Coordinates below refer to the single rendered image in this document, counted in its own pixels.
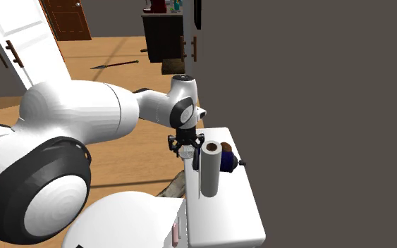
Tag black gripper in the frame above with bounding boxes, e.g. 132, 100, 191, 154
167, 127, 206, 158

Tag small white mesh object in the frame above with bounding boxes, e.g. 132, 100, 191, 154
179, 145, 195, 161

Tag white paper towel roll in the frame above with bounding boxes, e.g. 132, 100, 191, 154
200, 140, 224, 199

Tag dark blue round kettle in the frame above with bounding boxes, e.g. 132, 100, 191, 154
191, 142, 247, 175

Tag brown floor mat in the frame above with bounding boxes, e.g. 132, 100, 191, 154
156, 170, 187, 199

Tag brown box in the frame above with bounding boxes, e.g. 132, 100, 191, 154
161, 58, 186, 75

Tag long dark spear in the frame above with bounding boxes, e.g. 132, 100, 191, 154
90, 59, 140, 70

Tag dark cabinet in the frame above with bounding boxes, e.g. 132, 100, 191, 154
140, 0, 185, 64

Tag brown wooden door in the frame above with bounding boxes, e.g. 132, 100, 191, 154
41, 0, 93, 42

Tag white cabinet with brown handles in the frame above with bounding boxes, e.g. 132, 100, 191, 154
182, 0, 203, 78

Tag white door with brown handle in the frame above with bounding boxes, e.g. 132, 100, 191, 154
0, 0, 73, 91

